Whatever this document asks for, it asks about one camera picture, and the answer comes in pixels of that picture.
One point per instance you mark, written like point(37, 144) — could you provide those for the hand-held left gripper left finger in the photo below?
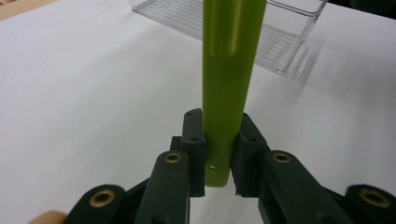
point(174, 186)

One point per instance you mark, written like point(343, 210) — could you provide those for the wooden table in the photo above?
point(15, 7)

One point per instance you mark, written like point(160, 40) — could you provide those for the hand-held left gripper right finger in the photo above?
point(280, 186)

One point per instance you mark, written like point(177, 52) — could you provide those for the white board sheet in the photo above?
point(77, 109)

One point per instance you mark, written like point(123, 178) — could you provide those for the clear plastic tray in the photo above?
point(280, 40)

